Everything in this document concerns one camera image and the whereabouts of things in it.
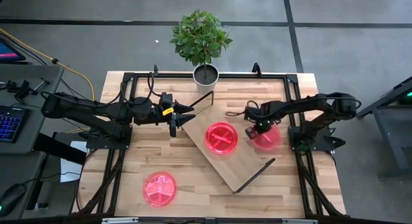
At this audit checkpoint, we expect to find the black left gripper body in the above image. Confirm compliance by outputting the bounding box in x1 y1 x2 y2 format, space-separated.
151 102 178 138

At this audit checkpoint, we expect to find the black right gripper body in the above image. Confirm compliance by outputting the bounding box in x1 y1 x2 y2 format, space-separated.
244 118 275 140

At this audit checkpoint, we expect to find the translucent pink plastic plate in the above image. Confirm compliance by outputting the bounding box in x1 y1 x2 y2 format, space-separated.
205 121 239 156
142 171 178 208
250 124 283 151

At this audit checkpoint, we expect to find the white plant pot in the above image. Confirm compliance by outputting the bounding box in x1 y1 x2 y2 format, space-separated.
192 63 220 95

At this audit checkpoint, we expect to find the green leafy small tree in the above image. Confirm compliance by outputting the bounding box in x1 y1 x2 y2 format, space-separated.
169 8 233 74

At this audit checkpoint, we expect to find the white paper sheet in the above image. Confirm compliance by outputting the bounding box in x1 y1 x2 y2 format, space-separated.
60 140 88 183

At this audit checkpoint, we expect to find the grey metal stand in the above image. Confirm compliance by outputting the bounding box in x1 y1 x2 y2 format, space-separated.
355 75 412 179

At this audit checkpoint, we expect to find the grey side desk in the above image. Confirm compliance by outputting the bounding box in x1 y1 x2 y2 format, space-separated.
0 64 65 220

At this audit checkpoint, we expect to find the backlit black keyboard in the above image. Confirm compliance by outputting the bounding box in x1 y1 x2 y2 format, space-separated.
0 105 28 144

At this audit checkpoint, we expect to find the screen with pink stripe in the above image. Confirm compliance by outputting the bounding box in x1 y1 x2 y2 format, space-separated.
0 37 26 62

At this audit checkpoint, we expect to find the black computer mouse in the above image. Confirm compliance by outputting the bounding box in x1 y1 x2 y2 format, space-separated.
0 183 27 218

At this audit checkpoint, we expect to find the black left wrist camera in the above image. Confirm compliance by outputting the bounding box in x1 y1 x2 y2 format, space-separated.
160 92 174 106

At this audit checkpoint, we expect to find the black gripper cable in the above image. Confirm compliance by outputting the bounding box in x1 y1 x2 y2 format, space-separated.
225 100 260 118

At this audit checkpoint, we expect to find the wooden tray with black handles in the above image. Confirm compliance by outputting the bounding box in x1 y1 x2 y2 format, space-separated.
182 90 277 195

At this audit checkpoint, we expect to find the black aluminium table frame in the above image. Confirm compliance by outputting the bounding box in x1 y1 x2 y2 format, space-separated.
69 62 347 218

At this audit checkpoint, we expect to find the yellow cable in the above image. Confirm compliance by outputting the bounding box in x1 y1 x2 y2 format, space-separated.
0 28 96 135

